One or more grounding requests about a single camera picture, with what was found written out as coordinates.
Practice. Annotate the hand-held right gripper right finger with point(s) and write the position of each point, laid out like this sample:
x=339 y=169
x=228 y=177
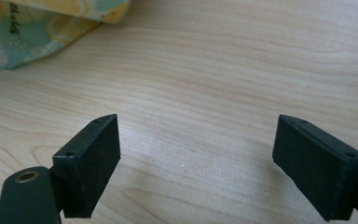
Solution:
x=317 y=168

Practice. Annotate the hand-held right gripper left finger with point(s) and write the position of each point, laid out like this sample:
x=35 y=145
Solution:
x=87 y=168

